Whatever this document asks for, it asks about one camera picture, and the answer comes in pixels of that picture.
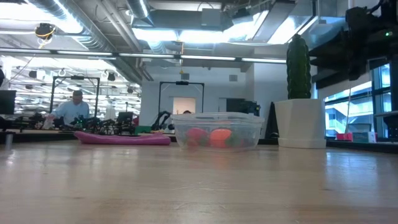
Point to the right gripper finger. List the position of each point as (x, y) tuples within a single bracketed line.
[(334, 49), (331, 62)]

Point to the orange toy fruit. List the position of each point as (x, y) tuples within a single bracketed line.
[(220, 137)]

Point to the large red toy strawberry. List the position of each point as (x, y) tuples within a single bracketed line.
[(196, 135)]

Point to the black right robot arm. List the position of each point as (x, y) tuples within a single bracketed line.
[(388, 43)]

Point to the black background robot arm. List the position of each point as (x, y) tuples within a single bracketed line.
[(161, 119)]

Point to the clear plastic tupperware container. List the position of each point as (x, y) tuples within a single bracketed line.
[(217, 119)]

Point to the green cactus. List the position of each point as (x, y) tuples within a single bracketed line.
[(298, 71)]

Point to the white plant pot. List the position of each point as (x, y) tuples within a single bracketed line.
[(300, 124)]

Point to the pink box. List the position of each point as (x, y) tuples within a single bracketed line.
[(344, 136)]

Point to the white and blue box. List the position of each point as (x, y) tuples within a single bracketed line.
[(365, 137)]

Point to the black equipment cabinet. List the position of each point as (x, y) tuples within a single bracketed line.
[(242, 105)]

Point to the green object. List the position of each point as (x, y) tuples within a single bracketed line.
[(143, 129)]

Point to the purple folded cloth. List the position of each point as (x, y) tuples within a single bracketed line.
[(124, 139)]

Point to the person at workbench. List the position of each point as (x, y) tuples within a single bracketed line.
[(73, 110)]

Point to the black computer monitor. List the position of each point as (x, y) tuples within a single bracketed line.
[(7, 102)]

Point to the grey wall speaker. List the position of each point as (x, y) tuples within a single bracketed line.
[(233, 77), (185, 76)]

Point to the black rig frame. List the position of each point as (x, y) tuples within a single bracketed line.
[(74, 77), (182, 82)]

